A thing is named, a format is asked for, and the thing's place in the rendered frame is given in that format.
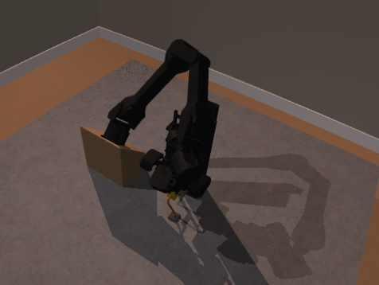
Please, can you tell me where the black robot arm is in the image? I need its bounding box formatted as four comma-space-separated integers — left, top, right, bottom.
100, 39, 214, 193

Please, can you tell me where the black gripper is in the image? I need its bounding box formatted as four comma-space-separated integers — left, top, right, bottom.
140, 149, 211, 198

